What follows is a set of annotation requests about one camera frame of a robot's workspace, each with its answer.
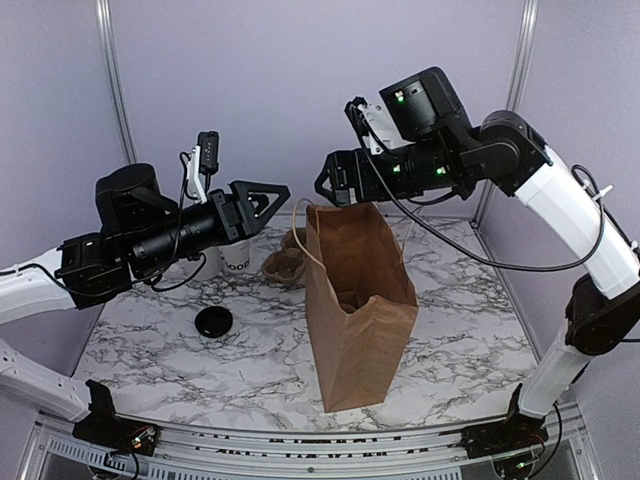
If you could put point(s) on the white paper cups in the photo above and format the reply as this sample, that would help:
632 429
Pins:
235 257

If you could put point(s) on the front aluminium frame rail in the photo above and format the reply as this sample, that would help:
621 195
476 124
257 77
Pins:
192 452

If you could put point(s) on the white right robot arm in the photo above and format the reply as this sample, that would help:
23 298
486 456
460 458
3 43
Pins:
604 305

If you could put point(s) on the white ribbed stirrer canister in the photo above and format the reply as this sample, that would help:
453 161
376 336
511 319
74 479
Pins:
205 268

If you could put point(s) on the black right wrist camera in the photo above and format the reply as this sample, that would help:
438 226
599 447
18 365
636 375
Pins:
375 125

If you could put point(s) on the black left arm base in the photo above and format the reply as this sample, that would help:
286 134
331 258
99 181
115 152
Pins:
104 427

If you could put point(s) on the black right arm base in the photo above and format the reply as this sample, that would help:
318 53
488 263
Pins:
514 432

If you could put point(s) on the brown cardboard cup carrier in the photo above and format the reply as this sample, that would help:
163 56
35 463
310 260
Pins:
287 265

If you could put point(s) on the brown paper takeout bag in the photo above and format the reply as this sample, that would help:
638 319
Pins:
360 304

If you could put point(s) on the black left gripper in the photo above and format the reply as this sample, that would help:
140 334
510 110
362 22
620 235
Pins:
248 222

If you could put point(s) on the left rear aluminium post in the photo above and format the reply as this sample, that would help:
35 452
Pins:
108 47

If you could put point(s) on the aluminium post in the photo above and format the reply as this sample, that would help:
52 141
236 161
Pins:
108 47
517 86

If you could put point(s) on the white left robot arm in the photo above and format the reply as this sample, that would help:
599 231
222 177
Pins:
65 278

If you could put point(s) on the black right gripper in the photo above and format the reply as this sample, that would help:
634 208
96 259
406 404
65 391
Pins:
340 165

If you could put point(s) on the black plastic cup lid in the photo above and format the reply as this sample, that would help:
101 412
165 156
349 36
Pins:
213 322

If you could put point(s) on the right rear aluminium post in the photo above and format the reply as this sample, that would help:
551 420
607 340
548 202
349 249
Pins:
517 86

